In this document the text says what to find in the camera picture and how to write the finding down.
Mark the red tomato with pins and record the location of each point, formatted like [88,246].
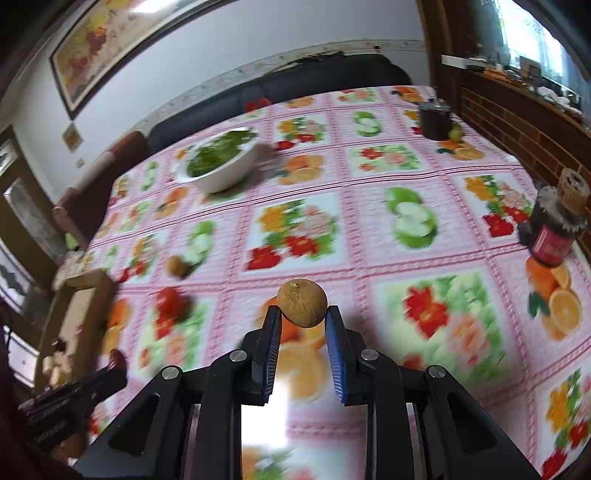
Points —
[169,303]

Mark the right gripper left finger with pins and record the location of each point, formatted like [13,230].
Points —
[188,424]

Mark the person's left hand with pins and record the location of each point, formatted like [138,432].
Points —
[71,448]

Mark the brown armchair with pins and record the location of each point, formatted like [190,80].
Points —
[81,209]

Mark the shallow cardboard box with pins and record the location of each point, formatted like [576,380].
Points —
[78,317]

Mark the fruit pattern tablecloth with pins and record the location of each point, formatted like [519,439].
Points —
[415,241]

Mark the brown round longan fruit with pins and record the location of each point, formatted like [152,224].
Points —
[177,267]

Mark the small green fruit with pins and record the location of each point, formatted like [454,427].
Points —
[456,135]

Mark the black leather sofa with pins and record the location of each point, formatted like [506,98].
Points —
[309,76]

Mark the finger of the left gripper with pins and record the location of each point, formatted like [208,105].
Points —
[113,377]

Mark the framed wall painting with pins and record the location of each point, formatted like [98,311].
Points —
[108,35]

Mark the wooden sideboard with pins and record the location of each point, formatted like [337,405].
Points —
[543,139]

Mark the red jar with lid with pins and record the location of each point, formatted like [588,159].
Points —
[557,219]

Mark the black cup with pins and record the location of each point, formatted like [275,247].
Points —
[435,119]

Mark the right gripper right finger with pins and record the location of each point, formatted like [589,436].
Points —
[420,424]

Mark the green cushion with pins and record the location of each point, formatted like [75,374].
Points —
[70,242]

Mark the white salad bowl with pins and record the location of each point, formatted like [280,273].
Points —
[219,162]

